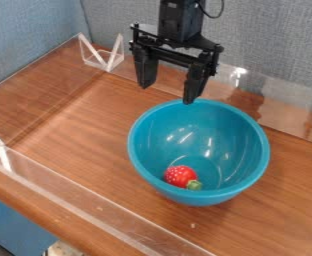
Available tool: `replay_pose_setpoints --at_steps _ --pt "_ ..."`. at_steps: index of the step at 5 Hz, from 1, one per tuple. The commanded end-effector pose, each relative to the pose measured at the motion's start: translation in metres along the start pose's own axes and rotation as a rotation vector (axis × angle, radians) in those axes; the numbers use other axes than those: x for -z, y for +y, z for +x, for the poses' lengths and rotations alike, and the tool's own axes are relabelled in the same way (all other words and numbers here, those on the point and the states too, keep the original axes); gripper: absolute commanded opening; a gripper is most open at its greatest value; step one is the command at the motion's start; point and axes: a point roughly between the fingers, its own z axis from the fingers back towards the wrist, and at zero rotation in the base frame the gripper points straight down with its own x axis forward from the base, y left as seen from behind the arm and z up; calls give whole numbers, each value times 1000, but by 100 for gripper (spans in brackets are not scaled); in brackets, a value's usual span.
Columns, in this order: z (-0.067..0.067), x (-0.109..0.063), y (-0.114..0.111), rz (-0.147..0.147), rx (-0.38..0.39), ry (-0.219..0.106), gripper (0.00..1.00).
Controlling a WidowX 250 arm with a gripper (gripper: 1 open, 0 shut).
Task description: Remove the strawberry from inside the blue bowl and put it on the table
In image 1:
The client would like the blue plastic bowl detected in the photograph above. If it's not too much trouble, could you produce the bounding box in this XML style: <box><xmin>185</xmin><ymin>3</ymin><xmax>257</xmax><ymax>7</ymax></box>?
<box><xmin>126</xmin><ymin>99</ymin><xmax>270</xmax><ymax>207</ymax></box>

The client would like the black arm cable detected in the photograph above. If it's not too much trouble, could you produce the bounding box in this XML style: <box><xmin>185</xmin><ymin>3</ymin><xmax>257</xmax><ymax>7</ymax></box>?
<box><xmin>197</xmin><ymin>0</ymin><xmax>225</xmax><ymax>20</ymax></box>

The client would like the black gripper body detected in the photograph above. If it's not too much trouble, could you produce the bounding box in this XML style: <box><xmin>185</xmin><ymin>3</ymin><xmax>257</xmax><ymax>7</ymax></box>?
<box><xmin>129</xmin><ymin>0</ymin><xmax>224</xmax><ymax>76</ymax></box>

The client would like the clear acrylic corner bracket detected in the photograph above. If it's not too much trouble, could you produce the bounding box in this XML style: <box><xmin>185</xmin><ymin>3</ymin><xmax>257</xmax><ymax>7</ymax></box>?
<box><xmin>78</xmin><ymin>33</ymin><xmax>123</xmax><ymax>72</ymax></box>

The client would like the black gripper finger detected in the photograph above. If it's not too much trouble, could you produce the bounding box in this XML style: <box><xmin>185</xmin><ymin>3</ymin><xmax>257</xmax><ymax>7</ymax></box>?
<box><xmin>133</xmin><ymin>46</ymin><xmax>158</xmax><ymax>89</ymax></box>
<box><xmin>182</xmin><ymin>63</ymin><xmax>210</xmax><ymax>104</ymax></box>

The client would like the red toy strawberry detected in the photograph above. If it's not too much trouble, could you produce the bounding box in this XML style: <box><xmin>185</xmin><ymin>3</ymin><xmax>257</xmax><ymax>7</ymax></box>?
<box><xmin>163</xmin><ymin>165</ymin><xmax>201</xmax><ymax>191</ymax></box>

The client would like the clear acrylic front barrier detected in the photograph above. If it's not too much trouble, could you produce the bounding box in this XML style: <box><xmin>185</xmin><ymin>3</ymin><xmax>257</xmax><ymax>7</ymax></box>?
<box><xmin>0</xmin><ymin>138</ymin><xmax>216</xmax><ymax>256</ymax></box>

